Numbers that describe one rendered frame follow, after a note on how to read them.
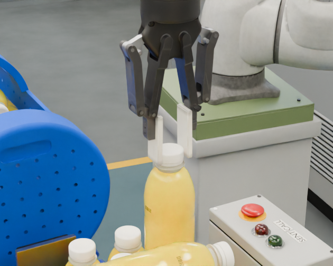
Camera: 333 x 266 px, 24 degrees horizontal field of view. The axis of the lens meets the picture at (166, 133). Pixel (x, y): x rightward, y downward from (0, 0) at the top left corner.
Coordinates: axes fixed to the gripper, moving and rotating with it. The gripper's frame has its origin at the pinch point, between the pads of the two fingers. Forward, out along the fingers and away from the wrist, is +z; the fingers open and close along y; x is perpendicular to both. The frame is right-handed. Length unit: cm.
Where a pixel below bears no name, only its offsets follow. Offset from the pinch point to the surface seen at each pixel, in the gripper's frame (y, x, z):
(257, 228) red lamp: -13.8, 2.1, 17.6
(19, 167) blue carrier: 14.1, -23.6, 12.1
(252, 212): -15.6, -2.0, 17.5
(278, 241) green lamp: -14.5, 6.3, 17.7
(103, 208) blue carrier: 0.1, -23.6, 23.5
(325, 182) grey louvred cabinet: -147, -135, 109
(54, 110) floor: -90, -302, 128
